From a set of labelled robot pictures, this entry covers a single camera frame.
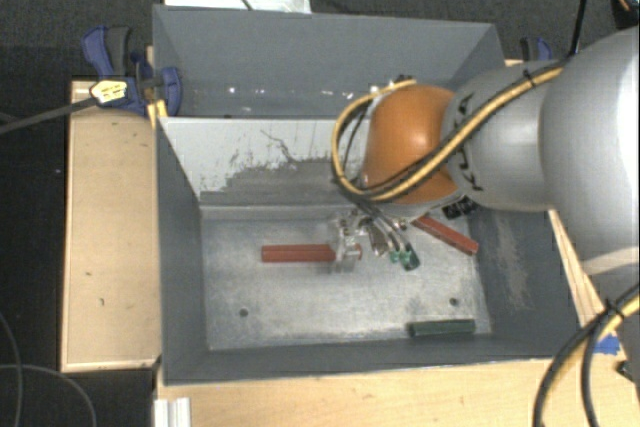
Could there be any dark green flat block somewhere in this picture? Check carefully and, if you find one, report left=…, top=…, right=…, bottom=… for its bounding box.
left=406, top=319, right=477, bottom=340

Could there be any black cylinder on white bracket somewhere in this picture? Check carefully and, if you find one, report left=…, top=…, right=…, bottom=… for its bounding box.
left=441, top=196, right=479, bottom=221

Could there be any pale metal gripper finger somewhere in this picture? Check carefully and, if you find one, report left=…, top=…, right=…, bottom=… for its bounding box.
left=330, top=220, right=354, bottom=248
left=328, top=255, right=360, bottom=275

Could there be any pale wood flat board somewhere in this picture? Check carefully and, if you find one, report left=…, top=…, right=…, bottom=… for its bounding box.
left=59, top=79, right=164, bottom=374

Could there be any red-brown block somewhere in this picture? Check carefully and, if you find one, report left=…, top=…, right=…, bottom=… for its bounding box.
left=411, top=214, right=480, bottom=257
left=260, top=243, right=363, bottom=265

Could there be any grey metal bin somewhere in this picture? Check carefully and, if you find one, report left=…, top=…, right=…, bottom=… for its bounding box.
left=151, top=3, right=582, bottom=386

